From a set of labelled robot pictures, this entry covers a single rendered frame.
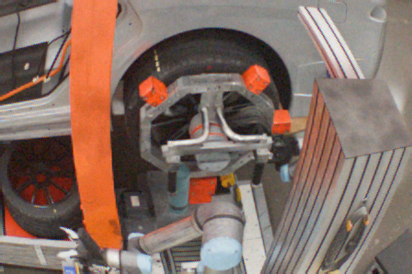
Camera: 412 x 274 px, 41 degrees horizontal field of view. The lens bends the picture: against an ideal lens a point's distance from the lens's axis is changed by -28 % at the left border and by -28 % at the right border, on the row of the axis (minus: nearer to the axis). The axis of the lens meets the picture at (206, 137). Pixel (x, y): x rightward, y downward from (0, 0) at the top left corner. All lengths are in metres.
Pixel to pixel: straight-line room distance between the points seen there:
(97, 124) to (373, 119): 1.15
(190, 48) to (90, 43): 0.91
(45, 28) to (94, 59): 1.55
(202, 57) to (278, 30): 0.35
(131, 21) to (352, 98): 1.40
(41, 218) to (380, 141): 2.07
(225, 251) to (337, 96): 0.61
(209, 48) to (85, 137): 0.77
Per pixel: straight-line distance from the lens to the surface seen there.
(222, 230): 1.94
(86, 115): 2.31
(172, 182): 2.85
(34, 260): 3.35
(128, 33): 2.78
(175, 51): 2.91
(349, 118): 1.49
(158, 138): 3.19
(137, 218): 3.28
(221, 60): 2.86
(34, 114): 3.05
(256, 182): 2.95
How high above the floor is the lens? 3.04
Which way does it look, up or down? 47 degrees down
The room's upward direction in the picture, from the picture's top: 6 degrees clockwise
